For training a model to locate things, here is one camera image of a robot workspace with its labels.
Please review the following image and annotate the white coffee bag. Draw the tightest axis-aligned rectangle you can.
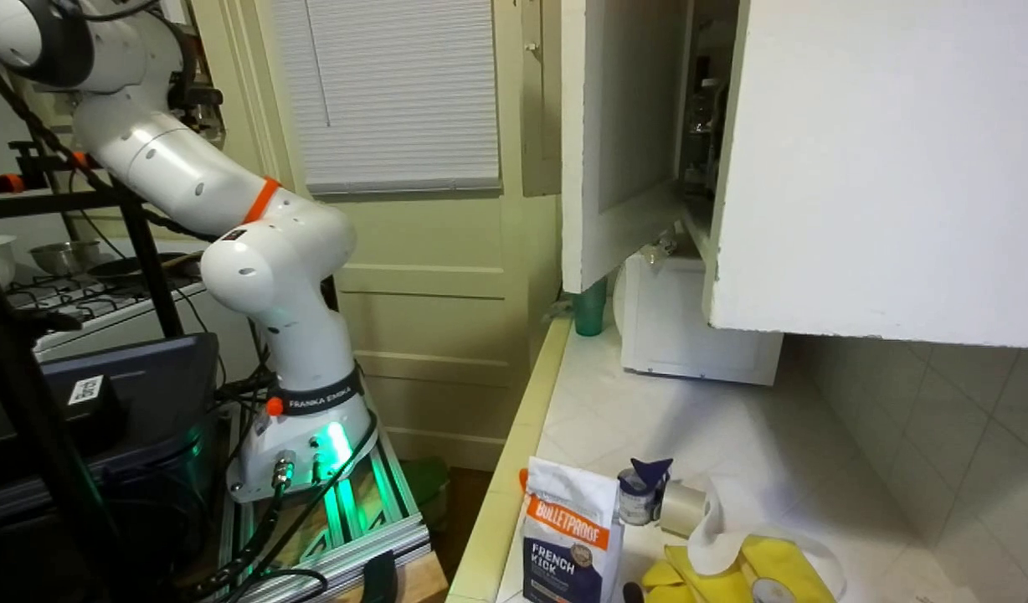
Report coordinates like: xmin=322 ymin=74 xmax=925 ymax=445
xmin=521 ymin=458 xmax=622 ymax=603

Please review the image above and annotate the green plastic cup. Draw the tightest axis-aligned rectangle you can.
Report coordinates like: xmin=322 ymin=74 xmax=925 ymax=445
xmin=572 ymin=281 xmax=611 ymax=339

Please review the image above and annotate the black metal stand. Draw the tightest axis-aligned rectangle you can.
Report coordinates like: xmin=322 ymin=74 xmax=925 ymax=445
xmin=0 ymin=60 xmax=190 ymax=603

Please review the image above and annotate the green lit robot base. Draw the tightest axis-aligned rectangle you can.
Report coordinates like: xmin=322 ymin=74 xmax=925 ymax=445
xmin=202 ymin=433 xmax=431 ymax=603

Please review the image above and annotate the masking tape roll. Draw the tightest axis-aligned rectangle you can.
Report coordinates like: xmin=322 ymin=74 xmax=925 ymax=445
xmin=658 ymin=482 xmax=715 ymax=537

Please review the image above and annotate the white microwave oven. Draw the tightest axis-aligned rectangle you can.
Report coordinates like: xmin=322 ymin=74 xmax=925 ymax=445
xmin=612 ymin=253 xmax=783 ymax=387

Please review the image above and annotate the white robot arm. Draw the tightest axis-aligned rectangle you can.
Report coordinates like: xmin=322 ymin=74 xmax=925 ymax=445
xmin=0 ymin=0 xmax=374 ymax=502

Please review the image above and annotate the white right cabinet door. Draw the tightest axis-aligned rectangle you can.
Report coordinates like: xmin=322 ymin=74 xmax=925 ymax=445
xmin=709 ymin=0 xmax=1028 ymax=348

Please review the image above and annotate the cream panelled door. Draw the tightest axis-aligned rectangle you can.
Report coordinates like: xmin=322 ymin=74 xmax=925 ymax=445
xmin=190 ymin=0 xmax=560 ymax=468

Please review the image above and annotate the blue clip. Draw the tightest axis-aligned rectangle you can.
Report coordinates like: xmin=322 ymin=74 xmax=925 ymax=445
xmin=618 ymin=458 xmax=670 ymax=526

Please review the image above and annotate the white window blind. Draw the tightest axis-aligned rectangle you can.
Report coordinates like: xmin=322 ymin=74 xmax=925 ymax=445
xmin=273 ymin=0 xmax=498 ymax=196

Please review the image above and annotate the cream cabinet door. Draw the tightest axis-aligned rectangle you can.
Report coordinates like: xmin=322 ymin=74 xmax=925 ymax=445
xmin=560 ymin=0 xmax=691 ymax=296

